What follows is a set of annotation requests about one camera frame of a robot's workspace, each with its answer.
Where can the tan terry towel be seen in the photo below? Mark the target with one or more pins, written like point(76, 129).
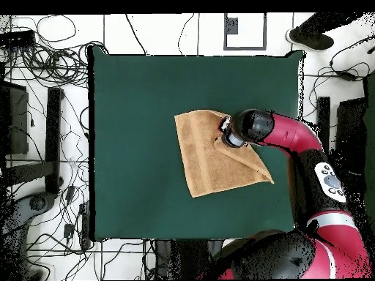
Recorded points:
point(205, 164)

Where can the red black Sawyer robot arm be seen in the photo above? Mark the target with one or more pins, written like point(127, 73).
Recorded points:
point(293, 131)

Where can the black flat panel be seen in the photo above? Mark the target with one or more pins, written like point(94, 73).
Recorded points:
point(17, 123)
point(351, 123)

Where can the small grey square plate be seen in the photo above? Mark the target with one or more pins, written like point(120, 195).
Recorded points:
point(232, 25)

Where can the dark green table cloth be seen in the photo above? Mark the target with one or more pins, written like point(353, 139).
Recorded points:
point(131, 87)

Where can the person's foot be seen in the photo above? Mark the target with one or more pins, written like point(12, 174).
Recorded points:
point(310, 39)

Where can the black power adapter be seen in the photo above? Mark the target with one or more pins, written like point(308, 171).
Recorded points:
point(69, 230)
point(347, 74)

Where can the green cloth cover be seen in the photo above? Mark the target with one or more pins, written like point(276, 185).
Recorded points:
point(370, 131)

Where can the person's leg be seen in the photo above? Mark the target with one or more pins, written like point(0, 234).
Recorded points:
point(328, 20)

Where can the black power strip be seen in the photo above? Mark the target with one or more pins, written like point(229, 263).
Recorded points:
point(17, 38)
point(85, 225)

